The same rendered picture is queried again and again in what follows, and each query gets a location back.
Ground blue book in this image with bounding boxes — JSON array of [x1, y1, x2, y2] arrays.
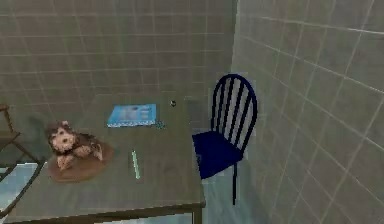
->
[[106, 103, 158, 129]]

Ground brown dog figure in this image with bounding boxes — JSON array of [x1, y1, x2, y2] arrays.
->
[[45, 120, 104, 171]]

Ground green pencil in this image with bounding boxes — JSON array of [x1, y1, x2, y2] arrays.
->
[[131, 150, 142, 180]]

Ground blue spindle-back chair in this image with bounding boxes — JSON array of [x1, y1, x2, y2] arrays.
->
[[191, 73, 259, 206]]

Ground brown round mat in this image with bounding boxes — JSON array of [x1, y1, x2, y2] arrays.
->
[[47, 142, 115, 184]]

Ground grey-green table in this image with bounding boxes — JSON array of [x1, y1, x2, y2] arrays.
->
[[4, 94, 207, 224]]

